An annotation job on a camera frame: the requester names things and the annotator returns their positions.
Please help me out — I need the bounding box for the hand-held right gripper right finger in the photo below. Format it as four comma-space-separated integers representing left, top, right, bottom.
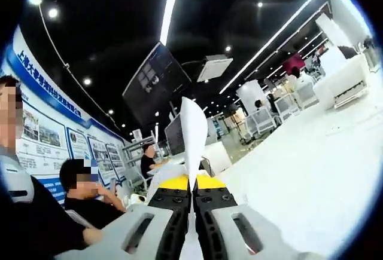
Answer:
193, 173, 300, 260

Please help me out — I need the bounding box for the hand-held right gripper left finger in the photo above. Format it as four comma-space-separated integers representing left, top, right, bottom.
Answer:
53, 175, 192, 260

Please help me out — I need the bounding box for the stack of white printing papers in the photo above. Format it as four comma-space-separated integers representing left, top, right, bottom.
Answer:
145, 96, 209, 260

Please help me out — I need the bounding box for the grey metal shelf rack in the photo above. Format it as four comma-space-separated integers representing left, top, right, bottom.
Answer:
121, 138, 156, 183

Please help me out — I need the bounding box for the computer monitor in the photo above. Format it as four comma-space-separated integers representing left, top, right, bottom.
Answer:
148, 113, 187, 168

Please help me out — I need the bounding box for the white table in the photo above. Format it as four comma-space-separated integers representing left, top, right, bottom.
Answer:
214, 68, 383, 260

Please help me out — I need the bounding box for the white office chair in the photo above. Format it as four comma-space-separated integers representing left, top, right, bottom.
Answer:
252, 109, 276, 136
294, 80, 320, 109
274, 94, 296, 121

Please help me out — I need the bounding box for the human arm black sleeve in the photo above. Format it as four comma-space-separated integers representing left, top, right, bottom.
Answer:
0, 176, 90, 260

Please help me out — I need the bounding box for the hanging dark monitor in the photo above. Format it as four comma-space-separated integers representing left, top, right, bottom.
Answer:
121, 41, 192, 126

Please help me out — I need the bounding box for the white worn device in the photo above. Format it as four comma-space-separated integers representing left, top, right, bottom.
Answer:
0, 152, 34, 204

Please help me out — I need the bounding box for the ceiling air conditioner unit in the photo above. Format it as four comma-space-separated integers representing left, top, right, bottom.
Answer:
196, 54, 234, 83

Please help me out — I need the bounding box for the thin ceiling conduit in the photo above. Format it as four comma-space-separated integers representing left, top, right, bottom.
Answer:
38, 2, 122, 123

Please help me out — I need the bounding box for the dark red object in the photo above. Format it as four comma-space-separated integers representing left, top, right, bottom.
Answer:
285, 55, 305, 75

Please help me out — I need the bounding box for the long ceiling light strip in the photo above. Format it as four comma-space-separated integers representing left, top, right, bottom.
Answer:
220, 0, 326, 95
159, 0, 184, 45

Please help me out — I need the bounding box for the person's head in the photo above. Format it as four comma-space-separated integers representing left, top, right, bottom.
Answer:
0, 75, 22, 88

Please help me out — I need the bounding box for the white printer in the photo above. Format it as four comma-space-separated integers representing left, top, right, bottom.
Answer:
314, 53, 370, 110

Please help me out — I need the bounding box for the blue white wall poster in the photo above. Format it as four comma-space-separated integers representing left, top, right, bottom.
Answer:
0, 25, 126, 206

